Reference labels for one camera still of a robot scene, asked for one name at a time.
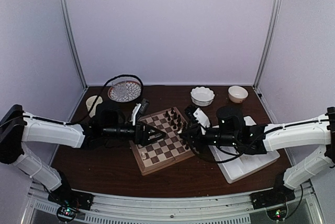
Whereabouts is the clear drinking glass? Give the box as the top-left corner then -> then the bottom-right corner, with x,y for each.
112,77 -> 127,99

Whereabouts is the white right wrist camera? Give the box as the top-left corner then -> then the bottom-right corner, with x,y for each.
184,105 -> 211,135

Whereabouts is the white chess queen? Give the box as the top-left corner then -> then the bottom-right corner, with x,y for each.
141,152 -> 147,160

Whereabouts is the cream ceramic mug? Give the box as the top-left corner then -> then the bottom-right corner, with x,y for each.
86,95 -> 103,118

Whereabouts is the right aluminium frame post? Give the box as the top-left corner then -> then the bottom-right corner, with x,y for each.
253,0 -> 282,91

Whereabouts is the left aluminium frame post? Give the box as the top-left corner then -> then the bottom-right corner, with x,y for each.
59,0 -> 87,90

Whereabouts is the patterned brown rim plate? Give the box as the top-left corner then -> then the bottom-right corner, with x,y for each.
107,80 -> 142,103

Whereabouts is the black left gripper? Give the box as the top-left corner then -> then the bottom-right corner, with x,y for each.
103,120 -> 166,146

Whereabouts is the white scalloped bowl black rim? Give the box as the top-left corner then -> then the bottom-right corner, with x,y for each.
190,86 -> 215,107

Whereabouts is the white plastic divided tray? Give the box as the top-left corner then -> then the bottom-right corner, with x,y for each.
209,116 -> 280,184

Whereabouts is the wooden chess board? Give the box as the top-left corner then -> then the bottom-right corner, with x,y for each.
130,108 -> 194,176

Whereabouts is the cream round bowl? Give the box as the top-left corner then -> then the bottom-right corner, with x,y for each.
228,85 -> 249,104

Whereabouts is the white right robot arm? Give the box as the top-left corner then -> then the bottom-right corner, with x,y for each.
180,105 -> 334,204

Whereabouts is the aluminium frame post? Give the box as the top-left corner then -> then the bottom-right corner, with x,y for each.
253,0 -> 282,91
59,0 -> 87,90

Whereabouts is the dark chess pieces row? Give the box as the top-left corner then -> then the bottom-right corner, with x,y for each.
164,107 -> 187,131

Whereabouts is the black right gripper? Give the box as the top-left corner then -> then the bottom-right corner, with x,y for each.
179,125 -> 239,155

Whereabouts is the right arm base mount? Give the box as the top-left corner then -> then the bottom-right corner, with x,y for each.
250,172 -> 304,222

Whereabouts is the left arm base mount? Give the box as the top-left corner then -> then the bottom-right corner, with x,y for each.
44,171 -> 94,223

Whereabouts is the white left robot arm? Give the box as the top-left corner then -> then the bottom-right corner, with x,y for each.
1,99 -> 166,205

